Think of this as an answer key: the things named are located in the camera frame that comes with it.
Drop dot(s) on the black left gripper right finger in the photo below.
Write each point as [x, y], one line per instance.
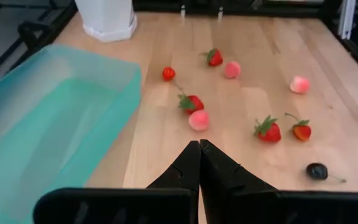
[244, 205]

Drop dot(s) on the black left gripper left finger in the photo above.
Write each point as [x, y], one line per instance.
[166, 205]

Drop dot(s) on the black toy cherry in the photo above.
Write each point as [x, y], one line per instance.
[316, 171]

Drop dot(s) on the pink toy peach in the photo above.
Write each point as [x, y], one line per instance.
[199, 120]
[232, 69]
[299, 84]

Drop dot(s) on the red toy strawberry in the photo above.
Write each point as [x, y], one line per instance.
[194, 104]
[302, 132]
[215, 59]
[269, 133]

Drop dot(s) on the red toy cherry tomato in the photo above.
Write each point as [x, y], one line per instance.
[168, 74]

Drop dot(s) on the teal translucent plastic container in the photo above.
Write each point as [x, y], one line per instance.
[42, 124]

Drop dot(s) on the white hexagonal planter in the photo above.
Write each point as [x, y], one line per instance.
[107, 18]

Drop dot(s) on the silver aluminium profile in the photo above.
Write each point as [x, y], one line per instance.
[346, 18]

